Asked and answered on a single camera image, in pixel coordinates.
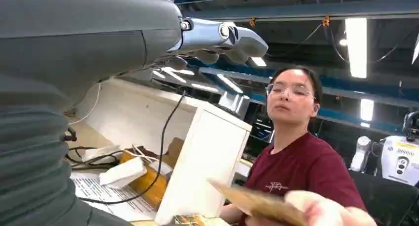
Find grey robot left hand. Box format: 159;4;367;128
0;0;269;109

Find person's hand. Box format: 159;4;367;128
245;189;377;226

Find brown wooden card box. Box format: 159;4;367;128
207;179;309;226

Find person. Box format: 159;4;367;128
220;65;368;226

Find black chair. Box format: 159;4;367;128
348;170;419;226

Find white humanoid robot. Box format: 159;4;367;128
349;111;419;188

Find small ceiling light panel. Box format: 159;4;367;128
360;98;375;122

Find flat white block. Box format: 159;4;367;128
80;145;123;163

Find clear glasses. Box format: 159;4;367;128
265;83;317;101

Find white desk partition box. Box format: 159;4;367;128
74;78;252;226

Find grey metal box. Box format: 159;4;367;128
218;91;251;119

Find white power adapter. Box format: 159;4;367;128
98;157;148;189

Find long ceiling light panel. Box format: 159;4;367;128
344;17;368;79

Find printed white paper sheet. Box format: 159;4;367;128
70;172;159;222

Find orange box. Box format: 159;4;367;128
119;150;169;211

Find thin white cable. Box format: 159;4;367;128
68;84;102;126

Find black cable bundle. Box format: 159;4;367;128
65;146;121;172

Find long black cable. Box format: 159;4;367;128
78;90;187;205

